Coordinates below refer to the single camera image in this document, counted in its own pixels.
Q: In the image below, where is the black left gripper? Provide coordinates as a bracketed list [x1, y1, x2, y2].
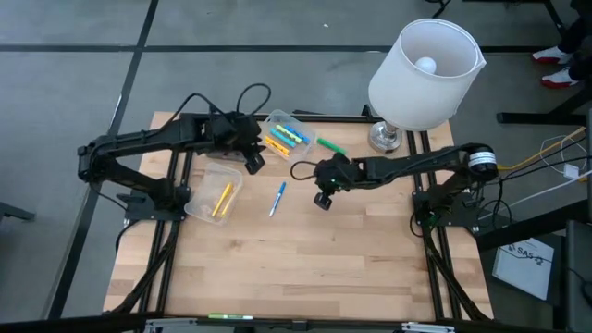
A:
[203, 113, 267, 162]

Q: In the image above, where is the orange-yellow highlighter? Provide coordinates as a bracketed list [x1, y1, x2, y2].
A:
[262, 141, 289, 161]
[264, 135, 291, 156]

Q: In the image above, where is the teal highlighter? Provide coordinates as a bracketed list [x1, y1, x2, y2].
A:
[269, 128, 298, 150]

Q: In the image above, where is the blue Sharpie highlighter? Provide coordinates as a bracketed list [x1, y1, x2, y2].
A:
[283, 124, 312, 146]

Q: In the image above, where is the light green Sharpie highlighter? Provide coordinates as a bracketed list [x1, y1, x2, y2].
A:
[275, 124, 302, 144]

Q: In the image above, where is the blue thin marker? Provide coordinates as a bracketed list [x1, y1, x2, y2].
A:
[268, 180, 288, 218]

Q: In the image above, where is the yellow thin marker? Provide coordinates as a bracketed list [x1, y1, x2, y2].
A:
[219, 188, 241, 219]
[211, 182, 235, 218]

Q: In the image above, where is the frosted plastic bin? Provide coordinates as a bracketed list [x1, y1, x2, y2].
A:
[258, 108, 318, 166]

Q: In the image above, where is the transparent plastic bin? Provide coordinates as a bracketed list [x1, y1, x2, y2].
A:
[183, 161, 245, 227]

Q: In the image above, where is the white shade silver table lamp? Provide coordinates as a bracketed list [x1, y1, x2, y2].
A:
[367, 18, 487, 154]

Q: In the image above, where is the black metal stand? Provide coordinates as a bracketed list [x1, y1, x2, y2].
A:
[475, 198, 592, 333]

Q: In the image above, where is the white printed sheet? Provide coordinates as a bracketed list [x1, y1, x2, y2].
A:
[490, 236, 555, 302]

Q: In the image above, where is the black chair leg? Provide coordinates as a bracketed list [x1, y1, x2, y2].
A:
[0, 202, 36, 224]

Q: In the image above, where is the person's shoe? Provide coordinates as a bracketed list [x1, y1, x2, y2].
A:
[531, 45, 575, 66]
[540, 67, 580, 90]

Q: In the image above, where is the person's leg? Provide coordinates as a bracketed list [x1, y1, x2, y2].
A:
[567, 53, 592, 82]
[557, 0, 592, 55]

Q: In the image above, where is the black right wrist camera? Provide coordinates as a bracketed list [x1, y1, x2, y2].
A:
[313, 191, 334, 212]

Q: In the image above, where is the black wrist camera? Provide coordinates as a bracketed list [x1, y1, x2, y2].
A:
[313, 191, 334, 212]
[243, 152, 266, 176]

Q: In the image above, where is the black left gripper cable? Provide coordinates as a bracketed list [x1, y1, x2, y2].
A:
[164, 82, 273, 133]

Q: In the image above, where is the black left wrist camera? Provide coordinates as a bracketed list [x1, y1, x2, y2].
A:
[243, 152, 266, 176]

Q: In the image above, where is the black aluminium table frame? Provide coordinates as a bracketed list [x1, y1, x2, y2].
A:
[104, 102, 494, 325]

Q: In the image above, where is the silver bracket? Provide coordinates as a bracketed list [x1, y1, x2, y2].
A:
[401, 321, 457, 333]
[143, 317, 199, 332]

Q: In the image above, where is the black desk frame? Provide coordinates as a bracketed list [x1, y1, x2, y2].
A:
[496, 0, 592, 126]

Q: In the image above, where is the yellow extension cable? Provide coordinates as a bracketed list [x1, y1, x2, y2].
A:
[497, 125, 592, 173]

